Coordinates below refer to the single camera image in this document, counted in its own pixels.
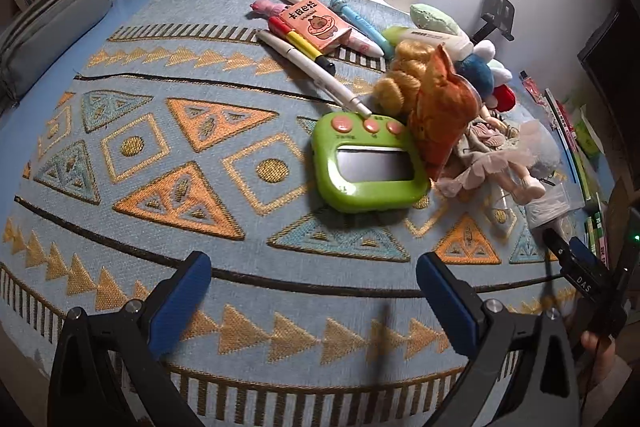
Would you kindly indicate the blue desktop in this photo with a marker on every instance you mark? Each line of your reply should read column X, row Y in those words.
column 17, row 112

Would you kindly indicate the red and white book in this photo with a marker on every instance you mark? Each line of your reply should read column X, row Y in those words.
column 557, row 112

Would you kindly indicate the blue pen with ball top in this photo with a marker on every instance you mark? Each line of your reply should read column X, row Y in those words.
column 360, row 24

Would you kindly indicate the clear plastic bag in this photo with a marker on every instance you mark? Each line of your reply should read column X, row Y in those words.
column 550, row 204

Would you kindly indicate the blue white red plush toy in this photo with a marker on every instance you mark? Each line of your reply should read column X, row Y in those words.
column 475, row 72

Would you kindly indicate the blue patterned woven table mat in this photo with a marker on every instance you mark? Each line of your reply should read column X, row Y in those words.
column 200, row 32

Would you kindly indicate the red and yellow marker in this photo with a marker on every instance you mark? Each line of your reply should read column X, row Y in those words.
column 295, row 39

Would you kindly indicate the person's right hand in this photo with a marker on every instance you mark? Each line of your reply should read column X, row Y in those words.
column 597, row 354

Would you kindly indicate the green picture book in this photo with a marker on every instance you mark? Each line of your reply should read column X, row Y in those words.
column 582, row 177

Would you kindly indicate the white and green highlighter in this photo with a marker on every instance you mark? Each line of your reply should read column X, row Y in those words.
column 415, row 36

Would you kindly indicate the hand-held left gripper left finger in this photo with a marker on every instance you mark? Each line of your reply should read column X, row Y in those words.
column 180, row 302

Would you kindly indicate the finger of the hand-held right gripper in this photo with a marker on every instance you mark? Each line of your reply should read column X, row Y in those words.
column 557, row 247

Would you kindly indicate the green digital timer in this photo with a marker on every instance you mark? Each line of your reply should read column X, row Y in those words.
column 370, row 197

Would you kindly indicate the orange cartoon box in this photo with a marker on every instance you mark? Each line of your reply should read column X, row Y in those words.
column 312, row 27

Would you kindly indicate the pink pen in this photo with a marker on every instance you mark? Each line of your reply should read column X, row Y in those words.
column 262, row 7

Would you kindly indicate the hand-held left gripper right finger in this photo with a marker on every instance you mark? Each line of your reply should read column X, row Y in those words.
column 445, row 302

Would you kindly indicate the orange snack packet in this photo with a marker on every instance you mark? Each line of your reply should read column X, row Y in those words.
column 440, row 117

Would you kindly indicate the grey pencil case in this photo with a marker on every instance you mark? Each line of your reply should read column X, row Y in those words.
column 45, row 22

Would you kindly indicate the blonde doll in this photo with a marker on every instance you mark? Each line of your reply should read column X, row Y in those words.
column 400, row 82

